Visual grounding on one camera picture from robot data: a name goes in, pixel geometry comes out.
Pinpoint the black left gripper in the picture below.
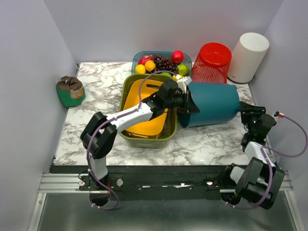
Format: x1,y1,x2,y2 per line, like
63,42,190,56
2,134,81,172
164,91,200,115

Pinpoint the yellow plastic bin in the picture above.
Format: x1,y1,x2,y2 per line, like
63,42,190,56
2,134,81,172
120,79,168,139

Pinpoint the yellow lemon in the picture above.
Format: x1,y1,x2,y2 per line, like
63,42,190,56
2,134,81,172
135,64,146,74

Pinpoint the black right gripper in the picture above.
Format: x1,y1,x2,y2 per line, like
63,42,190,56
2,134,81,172
239,101,265,134

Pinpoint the olive green plastic tub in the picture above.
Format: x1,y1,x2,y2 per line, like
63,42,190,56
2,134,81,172
119,74,177,149

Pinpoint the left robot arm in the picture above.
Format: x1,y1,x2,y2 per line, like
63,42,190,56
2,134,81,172
80,77,200,190

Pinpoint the orange fruit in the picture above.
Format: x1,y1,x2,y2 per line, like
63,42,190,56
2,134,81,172
144,60,156,72

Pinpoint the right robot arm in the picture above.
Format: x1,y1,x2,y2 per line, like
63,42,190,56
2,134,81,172
221,102,285,210

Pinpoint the dark purple grape bunch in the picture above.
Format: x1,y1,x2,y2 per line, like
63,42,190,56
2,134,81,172
149,54,179,74

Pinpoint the teal plastic bucket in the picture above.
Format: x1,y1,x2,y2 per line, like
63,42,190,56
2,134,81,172
178,82,241,128

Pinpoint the pink dragon fruit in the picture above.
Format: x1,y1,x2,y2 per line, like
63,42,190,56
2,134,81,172
138,55,153,65

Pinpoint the clear teal fruit basket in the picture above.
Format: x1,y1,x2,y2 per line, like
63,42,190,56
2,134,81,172
131,51,193,74

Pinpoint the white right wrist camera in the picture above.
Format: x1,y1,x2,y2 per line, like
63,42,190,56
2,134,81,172
272,111,284,122

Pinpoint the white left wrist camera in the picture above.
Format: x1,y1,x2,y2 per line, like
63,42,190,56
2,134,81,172
176,76,192,92

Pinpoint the red apple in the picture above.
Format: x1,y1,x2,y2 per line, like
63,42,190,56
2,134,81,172
171,50,184,64

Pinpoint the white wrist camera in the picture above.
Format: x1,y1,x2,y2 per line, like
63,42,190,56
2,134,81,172
272,111,284,122
176,76,192,92

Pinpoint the red mesh basket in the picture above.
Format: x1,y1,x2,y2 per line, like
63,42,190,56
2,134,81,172
192,42,232,83

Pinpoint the green pot with brown top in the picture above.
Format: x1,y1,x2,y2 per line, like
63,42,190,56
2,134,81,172
56,76,86,108

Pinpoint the white cylindrical container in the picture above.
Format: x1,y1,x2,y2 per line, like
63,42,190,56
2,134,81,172
228,32,270,84

